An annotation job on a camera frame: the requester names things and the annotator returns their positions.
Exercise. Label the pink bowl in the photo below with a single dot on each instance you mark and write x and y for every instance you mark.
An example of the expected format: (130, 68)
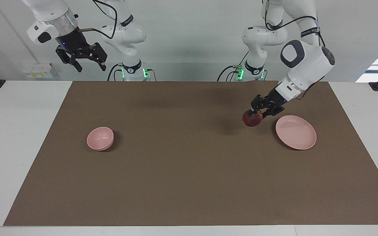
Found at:
(99, 139)

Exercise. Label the pink plate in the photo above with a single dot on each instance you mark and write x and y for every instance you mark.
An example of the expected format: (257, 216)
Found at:
(295, 132)

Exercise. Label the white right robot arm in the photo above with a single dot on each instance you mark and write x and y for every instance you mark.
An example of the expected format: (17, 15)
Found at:
(126, 32)

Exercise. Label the white wall socket box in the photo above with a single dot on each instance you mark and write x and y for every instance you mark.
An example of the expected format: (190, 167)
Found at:
(39, 70)

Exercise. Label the red apple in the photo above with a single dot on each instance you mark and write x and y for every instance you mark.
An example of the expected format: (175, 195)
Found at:
(251, 120)

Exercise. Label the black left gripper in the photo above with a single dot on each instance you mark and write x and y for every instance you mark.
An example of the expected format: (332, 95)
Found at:
(276, 97)

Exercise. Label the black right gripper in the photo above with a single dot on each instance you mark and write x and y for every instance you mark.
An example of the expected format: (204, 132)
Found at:
(72, 42)

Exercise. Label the brown table mat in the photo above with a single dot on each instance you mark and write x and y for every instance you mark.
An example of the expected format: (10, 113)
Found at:
(189, 170)

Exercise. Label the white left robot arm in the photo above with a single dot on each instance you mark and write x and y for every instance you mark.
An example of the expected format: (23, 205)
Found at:
(307, 62)

